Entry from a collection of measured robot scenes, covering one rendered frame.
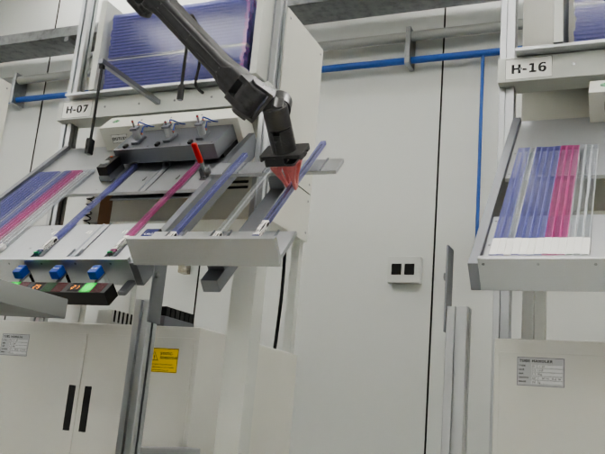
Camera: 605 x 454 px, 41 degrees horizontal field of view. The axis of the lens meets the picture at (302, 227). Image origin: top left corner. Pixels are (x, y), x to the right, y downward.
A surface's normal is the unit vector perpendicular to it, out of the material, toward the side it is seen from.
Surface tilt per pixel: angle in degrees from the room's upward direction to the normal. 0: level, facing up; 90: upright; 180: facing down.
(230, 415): 90
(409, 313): 90
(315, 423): 90
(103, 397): 90
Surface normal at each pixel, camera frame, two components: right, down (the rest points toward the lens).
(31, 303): 0.95, 0.00
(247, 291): -0.34, -0.25
